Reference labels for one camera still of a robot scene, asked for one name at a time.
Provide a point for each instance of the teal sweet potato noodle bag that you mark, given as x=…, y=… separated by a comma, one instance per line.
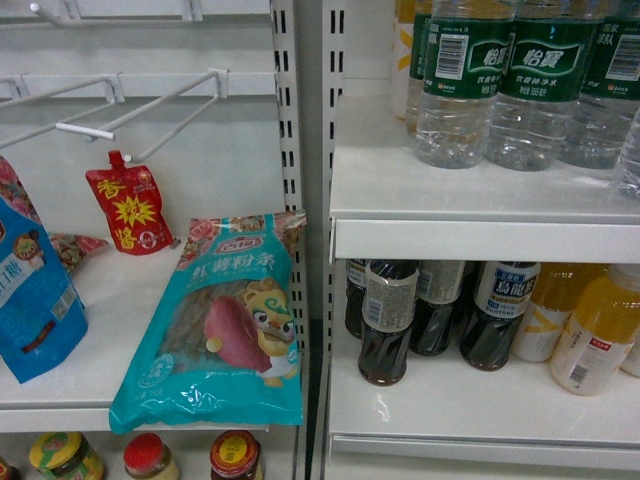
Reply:
x=221, y=346

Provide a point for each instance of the rear left dark tea bottle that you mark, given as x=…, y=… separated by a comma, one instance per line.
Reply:
x=355, y=293

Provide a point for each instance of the orange drink bottle front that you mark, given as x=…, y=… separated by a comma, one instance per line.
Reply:
x=599, y=333

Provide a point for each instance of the red sauce pouch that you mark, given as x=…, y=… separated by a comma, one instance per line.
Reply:
x=132, y=204

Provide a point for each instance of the white slotted upright post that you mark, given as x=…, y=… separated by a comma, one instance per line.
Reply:
x=308, y=59

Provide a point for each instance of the orange drink bottle rear left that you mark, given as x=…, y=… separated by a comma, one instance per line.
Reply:
x=555, y=296

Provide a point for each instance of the front dark oolong tea bottle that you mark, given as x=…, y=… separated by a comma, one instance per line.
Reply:
x=388, y=312

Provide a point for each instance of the yellow drink bottle right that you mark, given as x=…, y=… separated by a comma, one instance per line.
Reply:
x=631, y=364

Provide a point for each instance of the floral snack bag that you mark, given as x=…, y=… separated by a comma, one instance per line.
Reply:
x=71, y=249

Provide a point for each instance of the dark chili sauce jar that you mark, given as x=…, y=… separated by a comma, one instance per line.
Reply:
x=236, y=454

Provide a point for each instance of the white left shelf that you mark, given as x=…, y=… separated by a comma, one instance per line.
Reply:
x=120, y=294

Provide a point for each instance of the blue sugar bag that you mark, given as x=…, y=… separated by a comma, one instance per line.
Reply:
x=42, y=316

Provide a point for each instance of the yellow green lid jar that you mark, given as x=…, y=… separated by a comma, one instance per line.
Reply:
x=66, y=455

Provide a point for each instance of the right oolong tea bottle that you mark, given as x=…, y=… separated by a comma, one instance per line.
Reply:
x=501, y=297

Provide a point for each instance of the water bottle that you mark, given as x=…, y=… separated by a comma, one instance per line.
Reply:
x=466, y=48
x=547, y=64
x=609, y=97
x=627, y=167

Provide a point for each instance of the middle dark tea bottle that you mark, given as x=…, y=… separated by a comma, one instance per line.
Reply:
x=440, y=285

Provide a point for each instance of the orange drink bottle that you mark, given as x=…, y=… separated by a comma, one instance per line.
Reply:
x=555, y=296
x=599, y=333

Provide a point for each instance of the white tea shelf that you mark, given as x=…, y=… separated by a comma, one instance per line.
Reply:
x=443, y=408

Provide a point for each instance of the white water shelf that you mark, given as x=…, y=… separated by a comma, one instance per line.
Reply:
x=385, y=203

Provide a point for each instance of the red lid jar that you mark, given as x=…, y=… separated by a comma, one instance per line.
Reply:
x=147, y=457

